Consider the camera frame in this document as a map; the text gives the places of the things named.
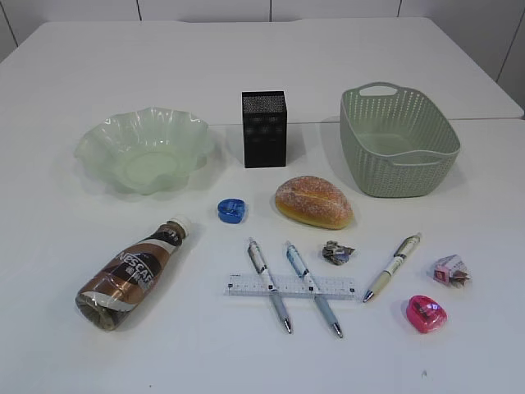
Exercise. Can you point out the sugared bread roll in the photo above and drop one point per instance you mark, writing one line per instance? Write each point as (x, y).
(314, 201)

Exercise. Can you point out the grey paper ball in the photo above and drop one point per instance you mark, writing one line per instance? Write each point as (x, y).
(335, 253)

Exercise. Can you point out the Nescafe coffee bottle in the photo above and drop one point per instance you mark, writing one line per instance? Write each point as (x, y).
(111, 295)

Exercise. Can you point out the pink paper ball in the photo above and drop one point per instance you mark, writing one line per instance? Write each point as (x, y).
(451, 271)

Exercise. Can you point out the blue pencil sharpener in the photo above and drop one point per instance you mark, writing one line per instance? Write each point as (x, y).
(231, 210)

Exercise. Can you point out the grey pen left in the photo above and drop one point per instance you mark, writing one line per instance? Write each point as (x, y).
(262, 269)

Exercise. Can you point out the blue grey pen middle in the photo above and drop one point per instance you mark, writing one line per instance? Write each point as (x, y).
(319, 298)

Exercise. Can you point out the black mesh pen holder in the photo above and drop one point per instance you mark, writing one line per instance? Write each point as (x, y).
(264, 115)

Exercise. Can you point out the green wavy glass plate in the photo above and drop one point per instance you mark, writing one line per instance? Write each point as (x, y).
(145, 151)

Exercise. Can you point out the green plastic woven basket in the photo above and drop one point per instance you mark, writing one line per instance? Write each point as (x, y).
(397, 143)

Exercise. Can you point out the cream pen right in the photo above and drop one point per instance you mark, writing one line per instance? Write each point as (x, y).
(399, 257)

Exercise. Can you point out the pink pencil sharpener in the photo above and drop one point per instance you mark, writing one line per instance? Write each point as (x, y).
(425, 314)

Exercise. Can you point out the clear plastic ruler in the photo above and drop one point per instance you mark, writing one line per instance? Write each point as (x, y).
(334, 288)

